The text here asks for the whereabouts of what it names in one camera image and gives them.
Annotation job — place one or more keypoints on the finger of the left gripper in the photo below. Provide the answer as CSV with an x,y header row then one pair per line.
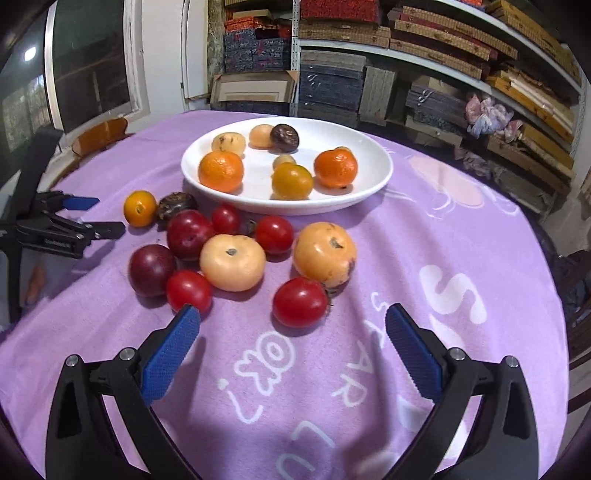
x,y
101,230
76,203

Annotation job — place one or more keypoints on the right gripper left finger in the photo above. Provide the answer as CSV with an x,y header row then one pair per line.
x,y
80,440

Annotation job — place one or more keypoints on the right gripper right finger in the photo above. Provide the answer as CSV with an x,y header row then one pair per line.
x,y
503,441

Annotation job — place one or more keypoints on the small orange kumquat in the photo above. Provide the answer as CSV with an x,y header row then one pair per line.
x,y
139,209

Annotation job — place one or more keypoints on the dark red plum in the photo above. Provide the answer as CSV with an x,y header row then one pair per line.
x,y
186,234
149,270

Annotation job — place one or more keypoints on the small red tomato back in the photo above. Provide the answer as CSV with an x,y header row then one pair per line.
x,y
225,219

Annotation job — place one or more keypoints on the large orange mandarin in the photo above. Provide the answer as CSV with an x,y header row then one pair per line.
x,y
221,171
336,168

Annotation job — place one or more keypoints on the pale yellow round fruit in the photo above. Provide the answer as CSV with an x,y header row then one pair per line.
x,y
260,137

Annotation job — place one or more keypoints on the yellow-orange citrus fruit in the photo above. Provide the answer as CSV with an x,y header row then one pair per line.
x,y
291,182

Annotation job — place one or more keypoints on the large dark water chestnut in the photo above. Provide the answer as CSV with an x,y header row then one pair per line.
x,y
284,138

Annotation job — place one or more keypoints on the red tomato with calyx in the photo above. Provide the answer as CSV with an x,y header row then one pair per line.
x,y
300,303

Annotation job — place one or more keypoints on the orange-yellow persimmon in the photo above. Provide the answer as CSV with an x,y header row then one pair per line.
x,y
324,252

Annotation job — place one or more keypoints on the person's left hand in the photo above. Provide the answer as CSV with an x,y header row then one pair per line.
x,y
37,281

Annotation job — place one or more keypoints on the wooden chair left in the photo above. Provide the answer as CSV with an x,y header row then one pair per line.
x,y
93,141

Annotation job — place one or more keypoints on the white oval plate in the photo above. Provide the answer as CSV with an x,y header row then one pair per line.
x,y
255,194

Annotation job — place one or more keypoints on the purple printed tablecloth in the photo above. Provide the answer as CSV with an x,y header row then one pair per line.
x,y
252,401

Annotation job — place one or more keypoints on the framed picture in carton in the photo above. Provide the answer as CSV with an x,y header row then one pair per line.
x,y
263,87

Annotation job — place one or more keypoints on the pink cloth bundle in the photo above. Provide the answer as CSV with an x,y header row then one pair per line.
x,y
487,117

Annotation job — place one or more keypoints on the metal storage shelf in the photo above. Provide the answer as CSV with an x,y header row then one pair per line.
x,y
415,64

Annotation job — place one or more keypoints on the window with white frame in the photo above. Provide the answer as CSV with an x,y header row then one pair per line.
x,y
76,67

